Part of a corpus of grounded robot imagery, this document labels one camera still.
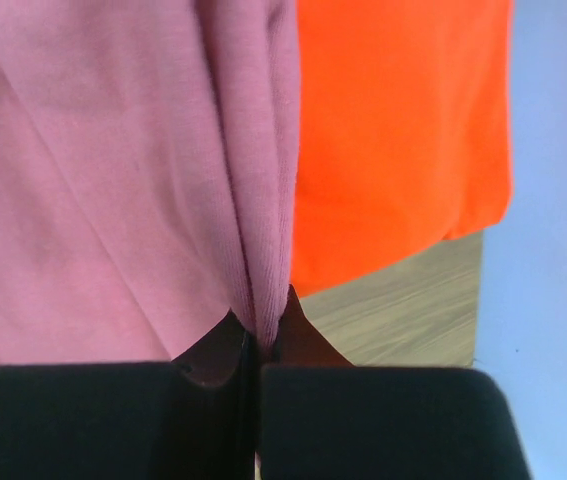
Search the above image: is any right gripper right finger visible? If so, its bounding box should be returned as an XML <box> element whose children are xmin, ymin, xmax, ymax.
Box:
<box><xmin>258</xmin><ymin>294</ymin><xmax>531</xmax><ymax>479</ymax></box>

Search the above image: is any folded orange t-shirt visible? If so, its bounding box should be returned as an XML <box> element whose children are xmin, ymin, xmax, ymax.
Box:
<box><xmin>292</xmin><ymin>0</ymin><xmax>513</xmax><ymax>296</ymax></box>

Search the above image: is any pink t-shirt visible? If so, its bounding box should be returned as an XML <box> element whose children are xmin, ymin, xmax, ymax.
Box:
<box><xmin>0</xmin><ymin>1</ymin><xmax>300</xmax><ymax>364</ymax></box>

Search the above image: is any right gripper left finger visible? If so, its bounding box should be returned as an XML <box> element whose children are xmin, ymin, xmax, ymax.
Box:
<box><xmin>0</xmin><ymin>315</ymin><xmax>255</xmax><ymax>479</ymax></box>

